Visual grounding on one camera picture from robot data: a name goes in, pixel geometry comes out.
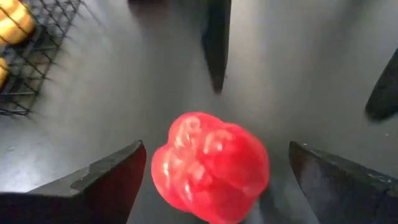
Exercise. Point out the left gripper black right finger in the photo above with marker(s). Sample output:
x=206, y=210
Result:
x=342, y=193

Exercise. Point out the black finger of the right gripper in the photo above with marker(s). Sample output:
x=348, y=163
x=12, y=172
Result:
x=385, y=93
x=217, y=40

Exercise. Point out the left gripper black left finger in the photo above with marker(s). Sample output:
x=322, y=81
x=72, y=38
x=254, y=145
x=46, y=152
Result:
x=109, y=186

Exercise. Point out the red bell pepper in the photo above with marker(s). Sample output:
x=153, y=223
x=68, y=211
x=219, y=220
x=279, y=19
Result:
x=211, y=168

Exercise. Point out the yellow bell pepper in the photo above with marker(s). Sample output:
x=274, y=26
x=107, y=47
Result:
x=3, y=73

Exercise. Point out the orange-yellow bell pepper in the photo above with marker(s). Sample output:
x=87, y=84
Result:
x=15, y=21

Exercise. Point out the black table mat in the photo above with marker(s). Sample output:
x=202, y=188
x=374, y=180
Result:
x=109, y=93

